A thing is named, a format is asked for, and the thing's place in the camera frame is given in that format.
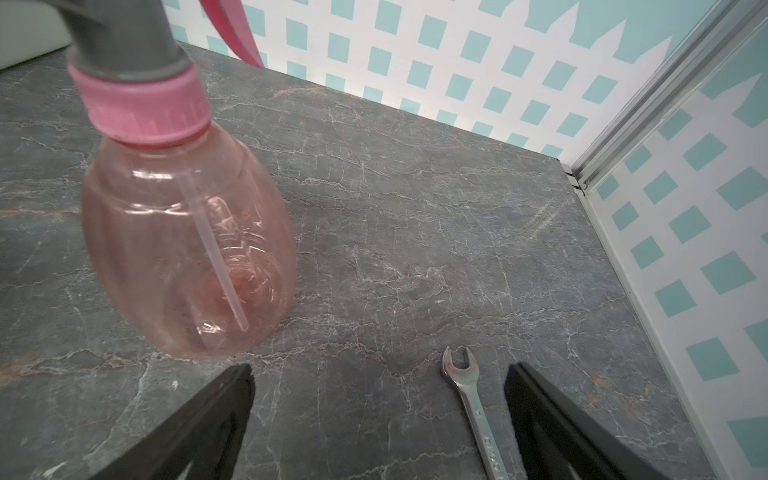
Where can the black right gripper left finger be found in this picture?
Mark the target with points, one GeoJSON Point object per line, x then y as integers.
{"type": "Point", "coordinates": [201, 440]}

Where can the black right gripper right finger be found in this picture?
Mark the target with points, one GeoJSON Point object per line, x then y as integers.
{"type": "Point", "coordinates": [558, 440]}

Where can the silver open-end wrench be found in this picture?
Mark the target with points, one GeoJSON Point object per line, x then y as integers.
{"type": "Point", "coordinates": [465, 381]}

